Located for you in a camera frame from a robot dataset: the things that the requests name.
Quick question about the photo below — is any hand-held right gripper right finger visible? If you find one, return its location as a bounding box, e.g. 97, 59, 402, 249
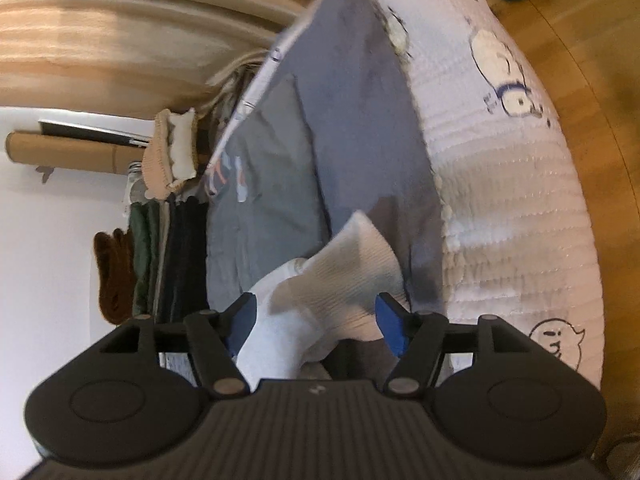
376, 292, 541, 401

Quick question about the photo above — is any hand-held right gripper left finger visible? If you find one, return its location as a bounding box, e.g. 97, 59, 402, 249
92, 292, 257, 400

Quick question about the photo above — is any light grey hoodie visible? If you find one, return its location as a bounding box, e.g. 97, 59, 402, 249
232, 210, 416, 381

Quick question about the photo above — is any stack of dark folded clothes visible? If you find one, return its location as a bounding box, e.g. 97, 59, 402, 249
92, 195, 211, 326

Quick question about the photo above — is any white printed mattress cover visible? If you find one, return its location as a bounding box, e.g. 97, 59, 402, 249
350, 0, 606, 391

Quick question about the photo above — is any peach knitted cloth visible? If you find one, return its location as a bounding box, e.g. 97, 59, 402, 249
141, 107, 198, 201

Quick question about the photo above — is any grey quilted bedspread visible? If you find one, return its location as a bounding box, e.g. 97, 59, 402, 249
202, 0, 446, 311

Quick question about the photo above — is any beige curtain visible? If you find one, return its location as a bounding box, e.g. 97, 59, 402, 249
0, 0, 351, 116

